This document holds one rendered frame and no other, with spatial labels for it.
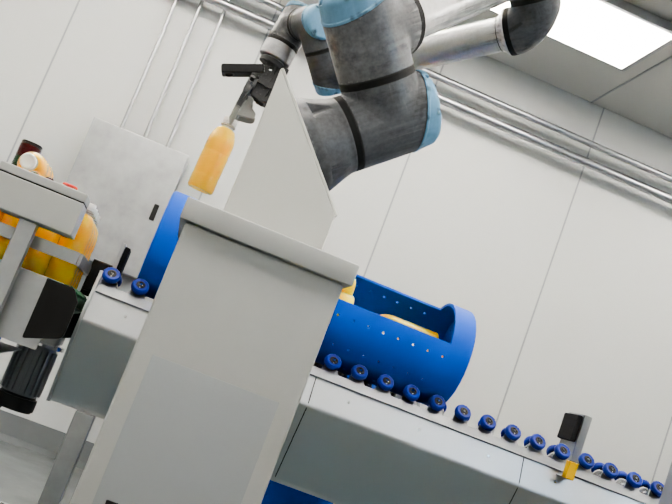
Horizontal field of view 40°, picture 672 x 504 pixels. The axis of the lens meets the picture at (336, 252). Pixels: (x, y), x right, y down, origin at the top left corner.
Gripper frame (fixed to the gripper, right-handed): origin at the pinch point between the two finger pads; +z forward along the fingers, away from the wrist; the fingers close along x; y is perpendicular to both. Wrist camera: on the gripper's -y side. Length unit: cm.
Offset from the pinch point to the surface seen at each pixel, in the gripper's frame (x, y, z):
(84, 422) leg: -12, 7, 85
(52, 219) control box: -37, -19, 46
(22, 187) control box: -37, -28, 43
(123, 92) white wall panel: 337, -102, -47
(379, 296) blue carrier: 14, 59, 21
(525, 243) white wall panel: 353, 171, -92
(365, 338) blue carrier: -10, 58, 34
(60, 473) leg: -13, 8, 98
